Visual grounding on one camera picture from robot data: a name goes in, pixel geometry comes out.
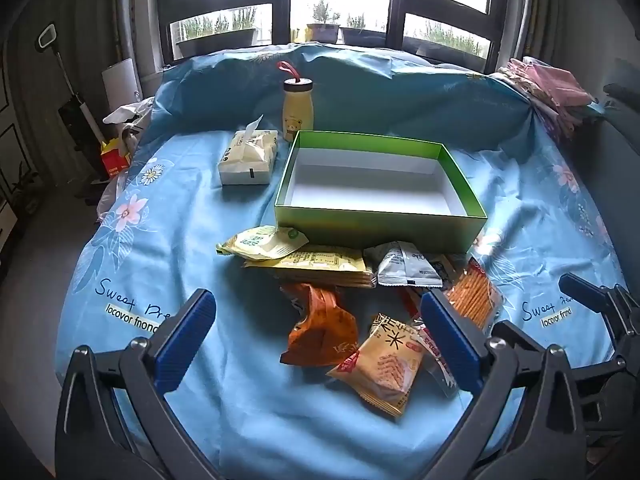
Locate orange snack packet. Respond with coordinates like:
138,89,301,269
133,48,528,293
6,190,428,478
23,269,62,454
280,282,360,367

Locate beige rice cracker packet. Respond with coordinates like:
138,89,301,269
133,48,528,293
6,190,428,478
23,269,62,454
326,312,426,418

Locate clear packet of orange sticks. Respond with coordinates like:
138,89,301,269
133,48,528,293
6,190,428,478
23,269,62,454
407,257,505,401

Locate white-grey snack packet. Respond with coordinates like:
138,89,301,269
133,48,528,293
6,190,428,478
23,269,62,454
362,241,451,288

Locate white plastic bag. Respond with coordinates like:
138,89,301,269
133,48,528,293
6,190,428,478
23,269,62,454
102,97,156,161

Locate round plant pot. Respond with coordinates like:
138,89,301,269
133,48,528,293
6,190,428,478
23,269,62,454
306,22,342,45

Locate green cardboard box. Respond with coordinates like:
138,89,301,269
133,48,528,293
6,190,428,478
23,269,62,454
274,130,488,253

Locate large yellow snack packet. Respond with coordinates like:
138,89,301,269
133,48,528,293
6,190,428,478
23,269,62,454
242,244,378,289

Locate grey curtain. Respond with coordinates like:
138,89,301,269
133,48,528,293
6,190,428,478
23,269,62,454
112,0,166,76
510,0,543,61

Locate small yellow-green snack packet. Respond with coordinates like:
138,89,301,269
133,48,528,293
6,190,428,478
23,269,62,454
216,225,310,262

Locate dark plant trough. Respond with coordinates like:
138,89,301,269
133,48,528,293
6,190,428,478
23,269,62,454
340,25,388,48

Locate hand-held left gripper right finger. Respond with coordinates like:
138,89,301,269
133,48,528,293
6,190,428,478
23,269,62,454
419,288,588,480

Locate long dark planter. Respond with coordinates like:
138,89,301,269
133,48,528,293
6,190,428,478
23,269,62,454
175,27,256,58

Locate upright vacuum cleaner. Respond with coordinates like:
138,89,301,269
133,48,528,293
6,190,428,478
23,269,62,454
37,22,108,181

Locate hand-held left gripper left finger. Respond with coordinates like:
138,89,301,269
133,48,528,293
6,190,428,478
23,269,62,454
55,288,231,480

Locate red and yellow carton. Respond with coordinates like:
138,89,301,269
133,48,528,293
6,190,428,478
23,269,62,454
100,137,132,177

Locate white tissue pack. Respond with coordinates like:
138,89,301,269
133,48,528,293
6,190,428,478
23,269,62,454
217,115,280,187

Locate blue floral bed sheet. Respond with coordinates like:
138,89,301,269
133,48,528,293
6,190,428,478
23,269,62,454
55,42,628,480

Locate pile of pink folded cloths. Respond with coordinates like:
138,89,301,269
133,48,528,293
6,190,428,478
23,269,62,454
492,57,596,141

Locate yellow bear-print bottle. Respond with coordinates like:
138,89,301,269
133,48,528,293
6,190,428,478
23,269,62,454
277,61,315,143

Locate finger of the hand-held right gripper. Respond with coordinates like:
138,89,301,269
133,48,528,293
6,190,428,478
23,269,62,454
559,272,640,361

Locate dark grey sofa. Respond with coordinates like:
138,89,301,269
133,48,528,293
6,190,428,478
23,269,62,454
565,55,640,281

